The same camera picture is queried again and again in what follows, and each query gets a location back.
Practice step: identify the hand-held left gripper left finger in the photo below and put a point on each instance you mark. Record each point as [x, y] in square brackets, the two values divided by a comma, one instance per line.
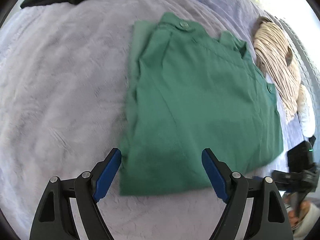
[107, 175]

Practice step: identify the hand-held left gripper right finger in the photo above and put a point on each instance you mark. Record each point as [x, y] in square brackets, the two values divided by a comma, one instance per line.
[215, 173]

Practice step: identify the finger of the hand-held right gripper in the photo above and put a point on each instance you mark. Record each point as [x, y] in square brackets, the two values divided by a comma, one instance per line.
[287, 180]

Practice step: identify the green work jacket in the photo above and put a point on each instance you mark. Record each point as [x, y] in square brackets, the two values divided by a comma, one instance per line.
[195, 110]

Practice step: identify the person's right forearm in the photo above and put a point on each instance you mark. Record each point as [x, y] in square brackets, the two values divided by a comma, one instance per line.
[311, 226]

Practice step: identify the person's right hand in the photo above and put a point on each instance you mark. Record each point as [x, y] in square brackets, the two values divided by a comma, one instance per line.
[303, 212]

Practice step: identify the cream pillow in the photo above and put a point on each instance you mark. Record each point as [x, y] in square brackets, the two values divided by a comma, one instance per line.
[307, 115]

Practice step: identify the lavender embossed blanket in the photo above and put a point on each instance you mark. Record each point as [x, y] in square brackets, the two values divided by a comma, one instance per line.
[62, 92]

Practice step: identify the beige striped garment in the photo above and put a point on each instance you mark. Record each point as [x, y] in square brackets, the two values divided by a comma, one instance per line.
[277, 62]

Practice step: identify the white quilted headboard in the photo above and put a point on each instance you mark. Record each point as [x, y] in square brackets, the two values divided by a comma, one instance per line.
[303, 52]

